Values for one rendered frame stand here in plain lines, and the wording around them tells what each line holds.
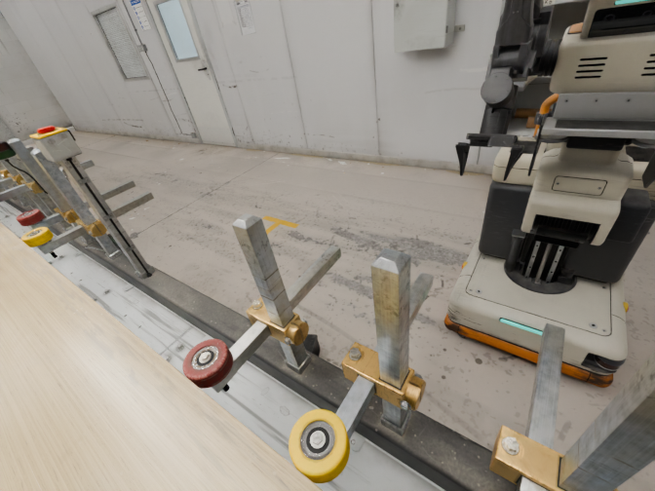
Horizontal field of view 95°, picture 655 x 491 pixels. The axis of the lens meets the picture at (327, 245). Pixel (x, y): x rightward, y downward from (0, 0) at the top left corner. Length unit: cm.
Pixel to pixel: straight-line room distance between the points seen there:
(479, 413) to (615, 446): 109
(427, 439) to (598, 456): 30
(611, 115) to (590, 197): 25
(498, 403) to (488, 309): 38
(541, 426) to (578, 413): 104
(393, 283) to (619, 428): 24
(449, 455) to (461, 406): 83
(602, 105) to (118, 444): 122
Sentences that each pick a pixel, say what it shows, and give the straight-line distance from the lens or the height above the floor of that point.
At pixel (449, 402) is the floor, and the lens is 151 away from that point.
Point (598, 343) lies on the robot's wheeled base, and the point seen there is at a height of 27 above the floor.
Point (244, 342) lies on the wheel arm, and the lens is 66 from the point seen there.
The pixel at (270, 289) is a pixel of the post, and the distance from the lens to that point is 56.
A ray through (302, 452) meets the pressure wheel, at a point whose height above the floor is 91.
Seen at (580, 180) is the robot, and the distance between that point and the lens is 117.
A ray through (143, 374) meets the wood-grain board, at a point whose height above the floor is 90.
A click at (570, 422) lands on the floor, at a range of 161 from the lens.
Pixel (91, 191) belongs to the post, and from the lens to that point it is 115.
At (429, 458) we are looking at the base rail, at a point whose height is 70.
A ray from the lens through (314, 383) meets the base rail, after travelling 75.
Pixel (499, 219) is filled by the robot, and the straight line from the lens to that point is 156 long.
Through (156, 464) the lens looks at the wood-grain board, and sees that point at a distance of 56.
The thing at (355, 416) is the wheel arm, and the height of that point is 86.
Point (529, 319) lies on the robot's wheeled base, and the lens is 148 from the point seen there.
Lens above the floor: 135
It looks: 37 degrees down
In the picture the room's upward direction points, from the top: 11 degrees counter-clockwise
